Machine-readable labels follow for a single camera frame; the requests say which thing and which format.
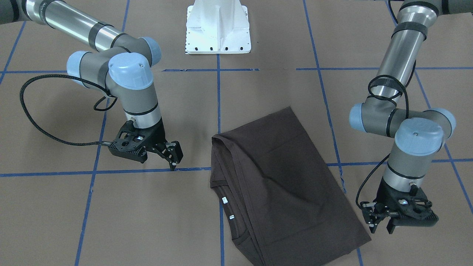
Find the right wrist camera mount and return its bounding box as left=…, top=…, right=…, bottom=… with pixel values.
left=108, top=120, right=154, bottom=163

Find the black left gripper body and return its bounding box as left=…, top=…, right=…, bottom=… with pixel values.
left=374, top=181, right=411, bottom=218

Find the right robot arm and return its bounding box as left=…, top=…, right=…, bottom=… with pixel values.
left=1, top=0, right=184, bottom=171

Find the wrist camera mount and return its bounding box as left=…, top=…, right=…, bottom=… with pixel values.
left=395, top=183, right=439, bottom=227
left=108, top=120, right=154, bottom=163

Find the brown t-shirt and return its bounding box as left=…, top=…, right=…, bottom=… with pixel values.
left=210, top=107, right=371, bottom=266

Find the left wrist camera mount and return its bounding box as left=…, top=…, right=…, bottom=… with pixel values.
left=395, top=183, right=439, bottom=227

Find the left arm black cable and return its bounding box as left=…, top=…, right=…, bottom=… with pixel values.
left=355, top=59, right=417, bottom=213

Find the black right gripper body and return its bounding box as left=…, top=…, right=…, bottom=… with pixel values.
left=144, top=120, right=167, bottom=156

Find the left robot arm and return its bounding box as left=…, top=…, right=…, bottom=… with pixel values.
left=349, top=0, right=472, bottom=234

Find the white pedestal column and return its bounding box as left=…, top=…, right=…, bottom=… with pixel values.
left=185, top=0, right=252, bottom=54

